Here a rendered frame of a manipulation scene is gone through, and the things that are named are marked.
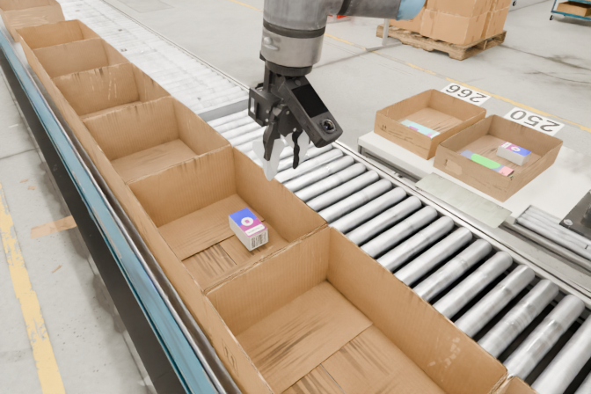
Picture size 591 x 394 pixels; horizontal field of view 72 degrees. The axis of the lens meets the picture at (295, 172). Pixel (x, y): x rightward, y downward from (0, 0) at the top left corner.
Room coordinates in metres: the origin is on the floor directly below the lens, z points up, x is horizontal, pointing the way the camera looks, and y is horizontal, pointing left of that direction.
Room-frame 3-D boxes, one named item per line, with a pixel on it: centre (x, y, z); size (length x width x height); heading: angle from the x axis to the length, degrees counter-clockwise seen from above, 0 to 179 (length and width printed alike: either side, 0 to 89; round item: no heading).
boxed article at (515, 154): (1.32, -0.83, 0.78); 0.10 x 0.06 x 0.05; 39
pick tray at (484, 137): (1.28, -0.75, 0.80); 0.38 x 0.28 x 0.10; 129
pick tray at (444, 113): (1.54, -0.57, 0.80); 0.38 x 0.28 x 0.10; 128
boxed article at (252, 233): (0.76, 0.12, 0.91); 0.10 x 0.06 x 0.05; 36
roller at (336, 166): (1.20, -0.02, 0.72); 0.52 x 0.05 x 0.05; 127
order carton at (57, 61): (1.63, 0.88, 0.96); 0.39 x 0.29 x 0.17; 37
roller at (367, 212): (0.99, -0.18, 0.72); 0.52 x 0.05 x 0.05; 127
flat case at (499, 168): (1.22, -0.67, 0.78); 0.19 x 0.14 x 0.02; 42
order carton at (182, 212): (0.69, 0.16, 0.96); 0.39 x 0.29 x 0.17; 38
